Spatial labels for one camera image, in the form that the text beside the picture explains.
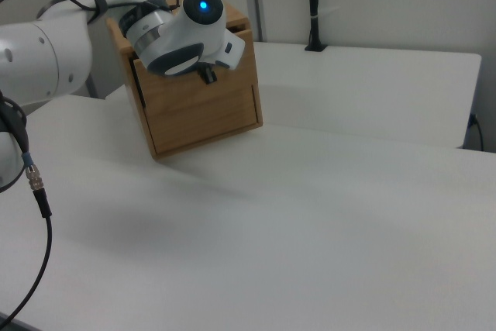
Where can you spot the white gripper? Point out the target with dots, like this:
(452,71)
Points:
(232,52)

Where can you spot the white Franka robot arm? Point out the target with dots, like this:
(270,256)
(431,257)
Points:
(46,63)

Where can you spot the wooden drawer cabinet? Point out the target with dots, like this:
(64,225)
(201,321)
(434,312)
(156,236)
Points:
(128,40)

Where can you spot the black camera pole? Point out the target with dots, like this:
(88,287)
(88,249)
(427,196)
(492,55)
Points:
(313,5)

